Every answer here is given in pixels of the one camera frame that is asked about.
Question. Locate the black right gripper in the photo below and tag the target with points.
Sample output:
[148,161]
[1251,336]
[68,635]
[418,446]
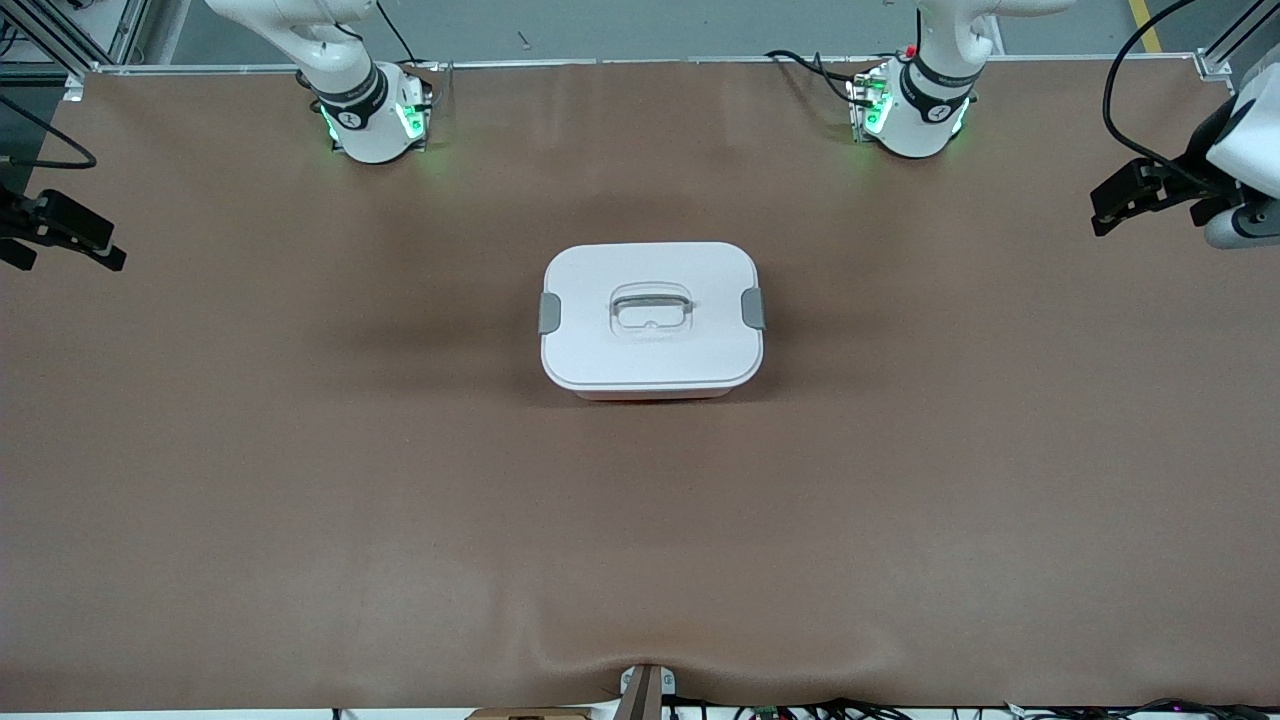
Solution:
[12,222]

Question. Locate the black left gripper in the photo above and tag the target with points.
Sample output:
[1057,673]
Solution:
[1193,167]

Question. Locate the white box lid grey latches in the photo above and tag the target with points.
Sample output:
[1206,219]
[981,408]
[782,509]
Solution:
[650,345]

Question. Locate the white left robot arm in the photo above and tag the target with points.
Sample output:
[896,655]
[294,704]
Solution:
[920,110]

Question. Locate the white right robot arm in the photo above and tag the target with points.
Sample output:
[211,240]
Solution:
[365,110]

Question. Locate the pink plastic storage box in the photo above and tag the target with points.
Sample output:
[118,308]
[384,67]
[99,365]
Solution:
[650,396]

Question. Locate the brown table cover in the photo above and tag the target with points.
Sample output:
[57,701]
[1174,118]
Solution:
[640,550]

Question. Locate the aluminium frame post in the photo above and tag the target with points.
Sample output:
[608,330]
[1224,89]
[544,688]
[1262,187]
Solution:
[1215,62]
[50,40]

